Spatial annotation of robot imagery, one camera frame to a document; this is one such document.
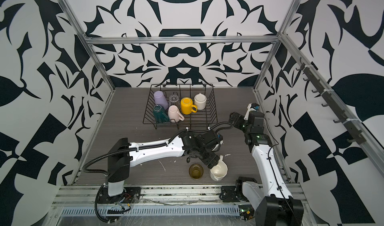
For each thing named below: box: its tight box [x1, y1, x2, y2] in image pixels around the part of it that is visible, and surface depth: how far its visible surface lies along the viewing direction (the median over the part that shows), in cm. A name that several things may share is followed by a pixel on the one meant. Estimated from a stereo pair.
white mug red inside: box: [194, 92, 207, 110], surface depth 103 cm
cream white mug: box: [209, 155, 228, 182], surface depth 79 cm
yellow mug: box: [180, 97, 198, 115], surface depth 99 cm
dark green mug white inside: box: [153, 104, 170, 123], surface depth 96 cm
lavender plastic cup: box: [153, 90, 169, 110], surface depth 99 cm
